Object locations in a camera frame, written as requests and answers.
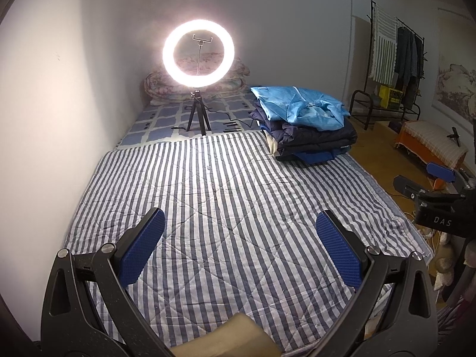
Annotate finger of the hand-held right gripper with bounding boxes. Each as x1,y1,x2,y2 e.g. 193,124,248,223
426,162,476,194
393,175,432,199

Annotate light blue coat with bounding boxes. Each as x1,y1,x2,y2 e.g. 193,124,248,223
250,85,351,131

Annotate blue white striped quilt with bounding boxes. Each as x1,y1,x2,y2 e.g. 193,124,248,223
63,130,434,357

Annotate striped towel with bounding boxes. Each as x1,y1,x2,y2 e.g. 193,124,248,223
370,3,399,85

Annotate orange bench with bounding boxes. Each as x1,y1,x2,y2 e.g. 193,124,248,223
394,121,469,190

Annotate ring light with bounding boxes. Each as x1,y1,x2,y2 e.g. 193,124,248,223
162,18,236,87

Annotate wall poster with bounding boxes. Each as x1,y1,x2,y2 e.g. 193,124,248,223
433,9,476,131

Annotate navy puffer jacket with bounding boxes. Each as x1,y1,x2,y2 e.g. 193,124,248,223
248,108,358,157

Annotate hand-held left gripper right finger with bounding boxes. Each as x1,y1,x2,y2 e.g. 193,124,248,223
315,209,439,357

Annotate black clothes rack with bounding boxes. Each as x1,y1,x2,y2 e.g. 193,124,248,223
366,0,426,120

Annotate dark hanging clothes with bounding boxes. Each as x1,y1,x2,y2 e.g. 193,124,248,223
394,26,425,90

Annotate black tripod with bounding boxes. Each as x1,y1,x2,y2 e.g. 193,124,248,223
185,88,212,136

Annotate phone holder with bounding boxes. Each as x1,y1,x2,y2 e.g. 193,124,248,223
192,33,214,79

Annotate yellow crate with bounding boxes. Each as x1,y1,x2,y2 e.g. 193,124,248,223
378,85,404,109

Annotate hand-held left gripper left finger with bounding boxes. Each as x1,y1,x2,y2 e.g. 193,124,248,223
40,207,172,357

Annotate cream bench cover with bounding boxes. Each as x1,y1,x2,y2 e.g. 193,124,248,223
403,121,469,168

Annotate pink cloth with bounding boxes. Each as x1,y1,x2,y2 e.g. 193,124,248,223
442,294,476,328

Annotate black metal shelf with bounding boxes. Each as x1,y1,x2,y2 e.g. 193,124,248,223
349,89,421,131

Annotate folded floral quilt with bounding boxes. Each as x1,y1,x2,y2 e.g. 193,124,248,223
144,57,250,105

